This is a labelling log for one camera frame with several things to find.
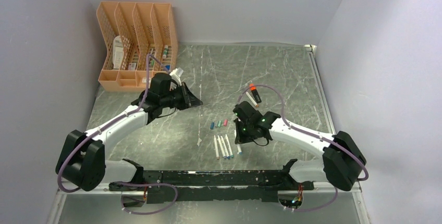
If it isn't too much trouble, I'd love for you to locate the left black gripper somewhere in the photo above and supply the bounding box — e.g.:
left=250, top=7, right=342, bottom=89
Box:
left=161, top=82, right=203, bottom=111

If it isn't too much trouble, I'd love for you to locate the white pen blue cap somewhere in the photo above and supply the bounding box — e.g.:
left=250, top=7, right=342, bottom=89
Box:
left=235, top=131, right=242, bottom=155

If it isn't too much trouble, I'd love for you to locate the white pen grey cap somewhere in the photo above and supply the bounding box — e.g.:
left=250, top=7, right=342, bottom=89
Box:
left=217, top=135, right=227, bottom=159

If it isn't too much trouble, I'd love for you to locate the white pen orange tip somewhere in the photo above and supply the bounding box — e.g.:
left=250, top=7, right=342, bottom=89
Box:
left=213, top=135, right=220, bottom=160

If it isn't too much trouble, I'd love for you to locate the white pen orange cap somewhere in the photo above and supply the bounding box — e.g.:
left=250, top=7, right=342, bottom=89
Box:
left=245, top=91, right=259, bottom=107

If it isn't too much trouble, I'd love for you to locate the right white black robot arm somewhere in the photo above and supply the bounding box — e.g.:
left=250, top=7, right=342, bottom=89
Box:
left=234, top=110, right=366, bottom=191

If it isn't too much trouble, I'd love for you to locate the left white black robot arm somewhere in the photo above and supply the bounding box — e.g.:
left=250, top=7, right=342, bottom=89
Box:
left=56, top=73, right=203, bottom=193

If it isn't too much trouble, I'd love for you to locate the black orange highlighter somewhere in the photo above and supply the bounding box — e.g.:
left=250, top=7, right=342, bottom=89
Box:
left=249, top=83, right=262, bottom=104

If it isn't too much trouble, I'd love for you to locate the white paper packet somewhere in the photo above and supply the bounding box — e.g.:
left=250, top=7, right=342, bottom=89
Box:
left=112, top=35, right=124, bottom=70

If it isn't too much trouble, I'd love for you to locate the orange plastic file organizer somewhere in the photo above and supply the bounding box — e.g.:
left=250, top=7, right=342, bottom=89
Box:
left=96, top=2, right=179, bottom=92

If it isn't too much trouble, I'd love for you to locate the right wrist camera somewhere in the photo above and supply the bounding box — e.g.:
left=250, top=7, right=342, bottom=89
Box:
left=233, top=101, right=263, bottom=122

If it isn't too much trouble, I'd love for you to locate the black base frame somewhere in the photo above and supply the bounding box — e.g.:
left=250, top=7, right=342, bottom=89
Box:
left=109, top=169, right=314, bottom=204

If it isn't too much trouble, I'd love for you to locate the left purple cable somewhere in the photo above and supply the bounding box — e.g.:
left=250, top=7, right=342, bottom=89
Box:
left=57, top=54, right=171, bottom=194

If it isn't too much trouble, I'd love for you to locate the aluminium rail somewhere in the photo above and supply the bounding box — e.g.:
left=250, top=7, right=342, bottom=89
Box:
left=303, top=44, right=337, bottom=134

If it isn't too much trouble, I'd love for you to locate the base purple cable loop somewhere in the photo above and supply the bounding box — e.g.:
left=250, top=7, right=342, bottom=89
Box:
left=110, top=181, right=178, bottom=216

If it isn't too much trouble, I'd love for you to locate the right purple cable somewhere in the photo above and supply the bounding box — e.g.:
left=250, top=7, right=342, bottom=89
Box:
left=237, top=84, right=370, bottom=213

